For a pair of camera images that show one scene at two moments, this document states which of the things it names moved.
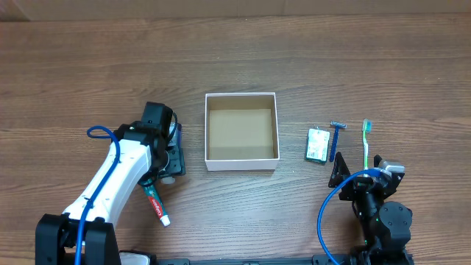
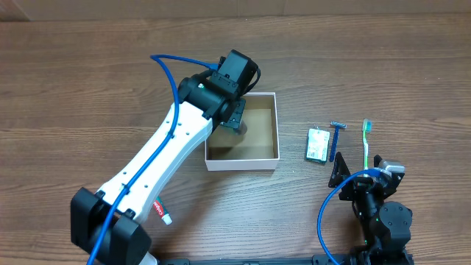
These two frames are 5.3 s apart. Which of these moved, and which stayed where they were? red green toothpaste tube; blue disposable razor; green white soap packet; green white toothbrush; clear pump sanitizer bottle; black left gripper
Moved: black left gripper; clear pump sanitizer bottle
Stayed: red green toothpaste tube; green white toothbrush; green white soap packet; blue disposable razor
